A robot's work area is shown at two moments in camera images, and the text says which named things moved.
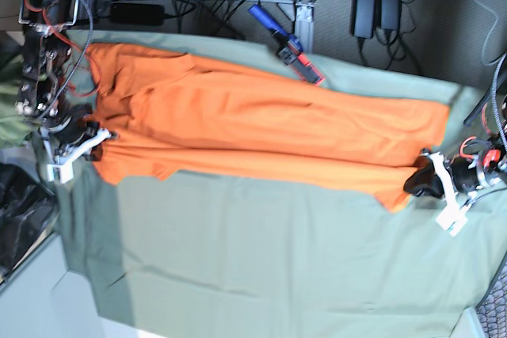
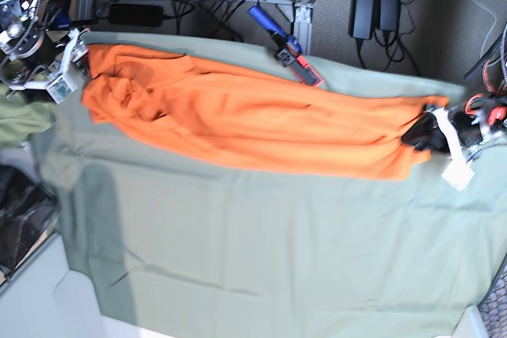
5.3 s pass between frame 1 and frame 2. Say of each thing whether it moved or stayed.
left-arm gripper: moved
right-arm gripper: moved
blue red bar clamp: stayed
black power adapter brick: stayed
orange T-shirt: moved
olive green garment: stayed
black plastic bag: stayed
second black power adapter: stayed
